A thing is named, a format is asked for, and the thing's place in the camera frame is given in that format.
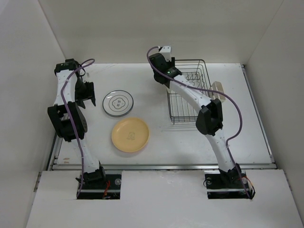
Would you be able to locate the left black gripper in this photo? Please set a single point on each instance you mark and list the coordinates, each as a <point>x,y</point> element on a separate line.
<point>88,94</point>

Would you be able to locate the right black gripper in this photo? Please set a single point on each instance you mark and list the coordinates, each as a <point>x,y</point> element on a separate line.
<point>171,63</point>

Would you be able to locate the grey patterned plate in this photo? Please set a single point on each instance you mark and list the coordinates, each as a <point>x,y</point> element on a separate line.
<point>118,103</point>

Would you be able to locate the tan yellow plate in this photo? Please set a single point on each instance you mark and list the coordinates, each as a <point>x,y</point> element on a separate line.
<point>130,134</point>

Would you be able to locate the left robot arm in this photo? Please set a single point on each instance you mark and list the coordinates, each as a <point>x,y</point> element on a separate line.
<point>70,123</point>

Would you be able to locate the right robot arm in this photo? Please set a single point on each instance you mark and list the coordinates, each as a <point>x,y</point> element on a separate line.
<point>209,111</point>

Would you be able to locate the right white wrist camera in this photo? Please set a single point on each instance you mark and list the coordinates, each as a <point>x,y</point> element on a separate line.
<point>165,51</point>

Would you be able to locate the wire dish rack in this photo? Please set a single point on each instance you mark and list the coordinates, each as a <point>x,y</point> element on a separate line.
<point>185,104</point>

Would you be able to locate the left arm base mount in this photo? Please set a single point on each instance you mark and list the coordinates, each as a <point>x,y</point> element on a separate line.
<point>110,189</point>

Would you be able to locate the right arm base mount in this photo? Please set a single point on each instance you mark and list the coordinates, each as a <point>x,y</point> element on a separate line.
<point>217,189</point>

